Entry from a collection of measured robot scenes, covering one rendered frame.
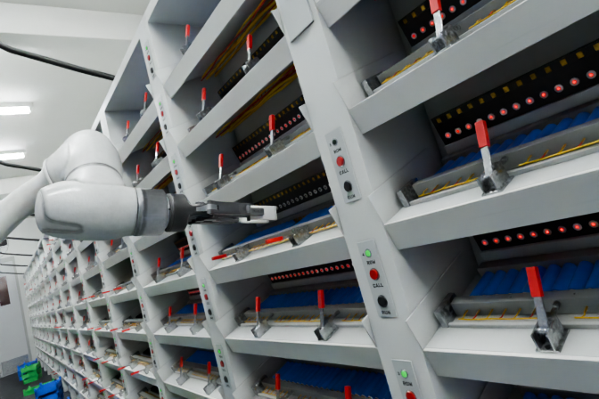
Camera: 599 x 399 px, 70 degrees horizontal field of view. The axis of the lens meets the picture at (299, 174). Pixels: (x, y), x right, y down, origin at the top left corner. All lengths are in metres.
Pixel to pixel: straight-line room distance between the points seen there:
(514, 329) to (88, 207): 0.67
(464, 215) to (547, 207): 0.10
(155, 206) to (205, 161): 0.53
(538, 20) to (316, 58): 0.35
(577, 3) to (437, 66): 0.16
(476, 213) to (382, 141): 0.22
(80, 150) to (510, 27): 0.75
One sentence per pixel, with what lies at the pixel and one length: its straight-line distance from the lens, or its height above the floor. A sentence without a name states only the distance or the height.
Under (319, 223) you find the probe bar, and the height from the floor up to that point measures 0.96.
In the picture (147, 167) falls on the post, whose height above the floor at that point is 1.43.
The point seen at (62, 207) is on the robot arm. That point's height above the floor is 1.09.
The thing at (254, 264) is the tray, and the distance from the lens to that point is 1.02.
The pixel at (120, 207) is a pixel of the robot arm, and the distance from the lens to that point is 0.80.
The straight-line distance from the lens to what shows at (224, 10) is 1.03.
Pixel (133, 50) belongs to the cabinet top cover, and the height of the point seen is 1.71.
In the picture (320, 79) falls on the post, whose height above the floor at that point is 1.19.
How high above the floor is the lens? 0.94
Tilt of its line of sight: 8 degrees up
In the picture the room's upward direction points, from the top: 16 degrees counter-clockwise
